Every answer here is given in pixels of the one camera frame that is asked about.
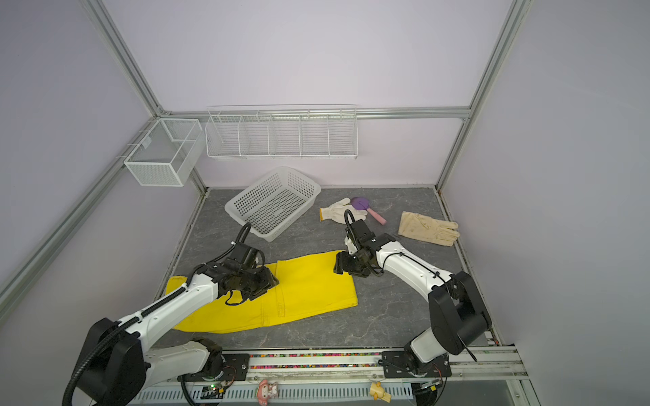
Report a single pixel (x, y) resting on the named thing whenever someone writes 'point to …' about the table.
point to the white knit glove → (337, 212)
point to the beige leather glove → (426, 228)
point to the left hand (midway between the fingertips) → (274, 287)
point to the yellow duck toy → (377, 392)
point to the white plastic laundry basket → (275, 202)
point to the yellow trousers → (306, 286)
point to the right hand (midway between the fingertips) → (341, 269)
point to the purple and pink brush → (363, 204)
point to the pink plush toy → (266, 391)
